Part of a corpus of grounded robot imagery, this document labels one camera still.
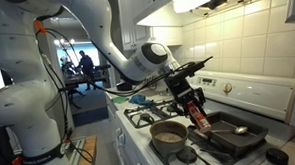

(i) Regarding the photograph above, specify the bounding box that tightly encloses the red base plug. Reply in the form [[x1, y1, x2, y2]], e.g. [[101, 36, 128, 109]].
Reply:
[[10, 155, 24, 165]]

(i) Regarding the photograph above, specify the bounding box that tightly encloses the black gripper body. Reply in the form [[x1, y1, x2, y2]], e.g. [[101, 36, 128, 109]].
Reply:
[[163, 72, 206, 107]]

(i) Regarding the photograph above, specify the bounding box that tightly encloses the orange capped spice bottle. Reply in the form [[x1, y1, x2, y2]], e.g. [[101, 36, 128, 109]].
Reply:
[[186, 101, 213, 135]]

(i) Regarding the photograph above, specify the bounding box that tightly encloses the metal spoon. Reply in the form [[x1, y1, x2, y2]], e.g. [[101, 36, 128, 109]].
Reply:
[[211, 125, 250, 137]]

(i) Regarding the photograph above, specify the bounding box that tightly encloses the white gas stove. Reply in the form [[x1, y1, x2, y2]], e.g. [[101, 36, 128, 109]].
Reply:
[[112, 63, 295, 165]]

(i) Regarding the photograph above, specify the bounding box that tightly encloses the white range hood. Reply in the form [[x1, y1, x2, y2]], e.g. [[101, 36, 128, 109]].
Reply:
[[135, 0, 256, 29]]

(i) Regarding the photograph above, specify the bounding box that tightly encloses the large white wall cabinet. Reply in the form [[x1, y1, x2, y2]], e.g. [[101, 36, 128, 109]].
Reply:
[[117, 0, 184, 52]]

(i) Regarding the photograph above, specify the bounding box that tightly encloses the background tripod equipment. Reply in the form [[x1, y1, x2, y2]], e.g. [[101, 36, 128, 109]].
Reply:
[[59, 55, 77, 78]]

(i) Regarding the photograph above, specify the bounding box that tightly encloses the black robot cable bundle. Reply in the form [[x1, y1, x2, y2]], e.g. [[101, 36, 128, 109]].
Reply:
[[34, 20, 192, 165]]

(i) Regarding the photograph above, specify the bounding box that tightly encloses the wooden board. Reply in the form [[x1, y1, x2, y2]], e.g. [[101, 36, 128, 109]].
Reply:
[[73, 134, 99, 165]]

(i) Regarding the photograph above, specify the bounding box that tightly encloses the round metal pot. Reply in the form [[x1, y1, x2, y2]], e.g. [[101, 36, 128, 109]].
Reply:
[[148, 119, 191, 156]]

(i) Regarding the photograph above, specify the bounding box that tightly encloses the black empty burner grate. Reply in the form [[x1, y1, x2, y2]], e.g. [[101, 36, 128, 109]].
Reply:
[[122, 98, 190, 130]]

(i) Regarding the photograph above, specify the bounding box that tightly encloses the green sponge cloth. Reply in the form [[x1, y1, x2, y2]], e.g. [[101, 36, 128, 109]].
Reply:
[[111, 94, 130, 105]]

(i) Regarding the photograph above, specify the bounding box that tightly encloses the black rectangular baking pan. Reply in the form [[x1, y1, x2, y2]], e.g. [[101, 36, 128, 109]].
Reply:
[[193, 108, 271, 158]]

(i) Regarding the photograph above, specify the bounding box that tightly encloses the dark background table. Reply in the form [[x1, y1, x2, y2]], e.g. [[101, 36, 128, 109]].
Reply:
[[64, 73, 109, 110]]

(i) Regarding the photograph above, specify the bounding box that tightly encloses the orange cable clip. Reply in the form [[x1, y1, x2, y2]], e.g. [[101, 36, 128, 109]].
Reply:
[[33, 19, 48, 35]]

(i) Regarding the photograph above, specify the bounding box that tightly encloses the stove clock display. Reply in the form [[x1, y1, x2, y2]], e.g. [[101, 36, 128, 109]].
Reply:
[[196, 75, 218, 88]]

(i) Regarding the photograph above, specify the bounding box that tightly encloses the person in dark clothes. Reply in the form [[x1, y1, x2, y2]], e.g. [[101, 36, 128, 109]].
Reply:
[[77, 49, 97, 91]]

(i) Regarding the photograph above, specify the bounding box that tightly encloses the chandelier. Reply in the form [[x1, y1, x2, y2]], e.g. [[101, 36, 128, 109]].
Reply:
[[53, 37, 76, 51]]

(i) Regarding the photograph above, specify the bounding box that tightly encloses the stove control knob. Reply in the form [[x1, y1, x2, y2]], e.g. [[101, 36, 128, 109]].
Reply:
[[222, 82, 233, 94]]

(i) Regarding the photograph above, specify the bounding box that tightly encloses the blue cloth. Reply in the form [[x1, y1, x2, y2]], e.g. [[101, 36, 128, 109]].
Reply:
[[127, 92, 156, 107]]

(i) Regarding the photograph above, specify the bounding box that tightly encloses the white base cabinet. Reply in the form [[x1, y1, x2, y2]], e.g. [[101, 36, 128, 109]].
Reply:
[[106, 92, 145, 165]]

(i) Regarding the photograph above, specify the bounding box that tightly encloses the black countertop device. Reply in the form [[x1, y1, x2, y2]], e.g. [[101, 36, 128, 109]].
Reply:
[[115, 80, 135, 93]]

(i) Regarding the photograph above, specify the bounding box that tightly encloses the black burner grate under cookware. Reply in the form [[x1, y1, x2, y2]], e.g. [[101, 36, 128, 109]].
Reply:
[[147, 120, 269, 165]]

